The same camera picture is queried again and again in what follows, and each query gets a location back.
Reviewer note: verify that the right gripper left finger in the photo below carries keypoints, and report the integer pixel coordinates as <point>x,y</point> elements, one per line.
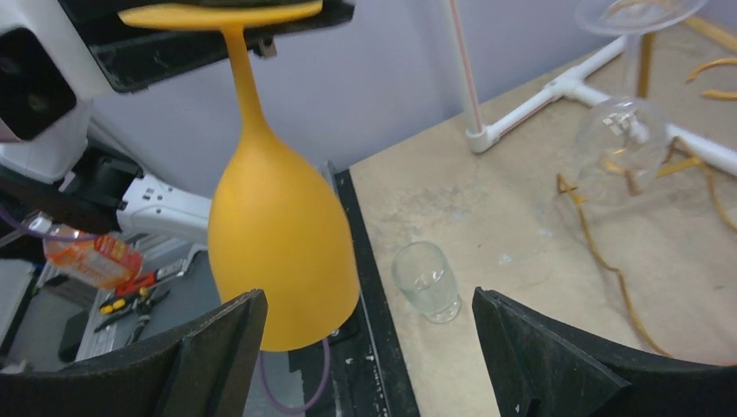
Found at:
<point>201,368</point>

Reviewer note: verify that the white PVC pipe frame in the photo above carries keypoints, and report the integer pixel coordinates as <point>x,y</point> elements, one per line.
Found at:
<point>547,98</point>

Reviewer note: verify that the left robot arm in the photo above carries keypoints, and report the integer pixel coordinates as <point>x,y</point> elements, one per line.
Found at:
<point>109,191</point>

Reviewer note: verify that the red handled pliers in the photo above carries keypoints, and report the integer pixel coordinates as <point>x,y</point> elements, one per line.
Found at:
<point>153,278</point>

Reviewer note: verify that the black mounting base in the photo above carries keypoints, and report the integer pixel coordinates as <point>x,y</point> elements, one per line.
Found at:
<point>368,374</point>

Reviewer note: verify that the yellow handled pliers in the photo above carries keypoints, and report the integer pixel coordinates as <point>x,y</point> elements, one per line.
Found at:
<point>141,303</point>

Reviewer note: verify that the yellow plastic goblet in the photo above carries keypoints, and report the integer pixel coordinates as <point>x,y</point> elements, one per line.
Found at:
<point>274,224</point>

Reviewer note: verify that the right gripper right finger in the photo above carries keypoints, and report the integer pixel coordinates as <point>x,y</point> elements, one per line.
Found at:
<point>539,366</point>

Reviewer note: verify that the round clear wine glass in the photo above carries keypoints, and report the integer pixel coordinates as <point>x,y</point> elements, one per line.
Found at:
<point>623,140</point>

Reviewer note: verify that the gold wire glass rack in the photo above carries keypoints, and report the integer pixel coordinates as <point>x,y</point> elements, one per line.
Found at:
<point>680,156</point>

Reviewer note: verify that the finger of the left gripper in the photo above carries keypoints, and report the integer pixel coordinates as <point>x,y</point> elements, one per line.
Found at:
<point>132,59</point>

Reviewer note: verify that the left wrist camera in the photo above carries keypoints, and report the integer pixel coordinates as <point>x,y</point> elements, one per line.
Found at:
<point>49,80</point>

